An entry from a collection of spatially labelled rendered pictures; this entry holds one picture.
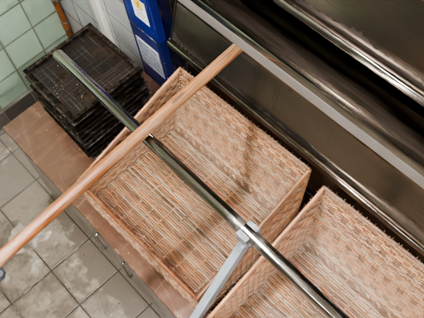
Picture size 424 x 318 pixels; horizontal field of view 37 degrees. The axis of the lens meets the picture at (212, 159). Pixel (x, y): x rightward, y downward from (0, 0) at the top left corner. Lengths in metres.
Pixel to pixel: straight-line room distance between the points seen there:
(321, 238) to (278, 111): 0.42
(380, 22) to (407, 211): 0.56
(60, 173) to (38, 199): 0.69
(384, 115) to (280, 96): 0.53
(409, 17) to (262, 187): 0.98
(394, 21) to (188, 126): 1.11
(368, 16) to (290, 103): 0.54
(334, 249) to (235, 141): 0.45
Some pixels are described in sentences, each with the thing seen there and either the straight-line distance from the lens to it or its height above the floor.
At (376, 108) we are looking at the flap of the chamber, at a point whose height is 1.41.
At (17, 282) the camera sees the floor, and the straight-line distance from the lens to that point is 2.79.
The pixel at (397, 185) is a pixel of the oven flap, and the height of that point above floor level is 1.04.
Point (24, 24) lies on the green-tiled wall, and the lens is 2.89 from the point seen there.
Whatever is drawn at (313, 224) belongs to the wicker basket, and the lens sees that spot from 1.92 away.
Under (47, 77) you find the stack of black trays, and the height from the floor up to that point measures 0.83.
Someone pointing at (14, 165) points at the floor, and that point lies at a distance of 3.04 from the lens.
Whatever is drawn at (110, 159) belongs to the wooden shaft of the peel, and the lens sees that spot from 1.47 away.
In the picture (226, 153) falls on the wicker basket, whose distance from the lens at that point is 2.06.
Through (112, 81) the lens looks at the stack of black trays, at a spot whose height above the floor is 0.83.
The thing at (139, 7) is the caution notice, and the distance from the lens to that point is 2.03.
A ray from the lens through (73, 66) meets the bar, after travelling 1.69.
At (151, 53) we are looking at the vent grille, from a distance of 2.20.
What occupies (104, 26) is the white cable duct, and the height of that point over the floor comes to 0.63.
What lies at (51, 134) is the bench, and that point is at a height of 0.58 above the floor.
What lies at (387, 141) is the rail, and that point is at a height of 1.44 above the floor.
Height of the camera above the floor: 2.44
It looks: 60 degrees down
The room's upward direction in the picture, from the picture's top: 12 degrees counter-clockwise
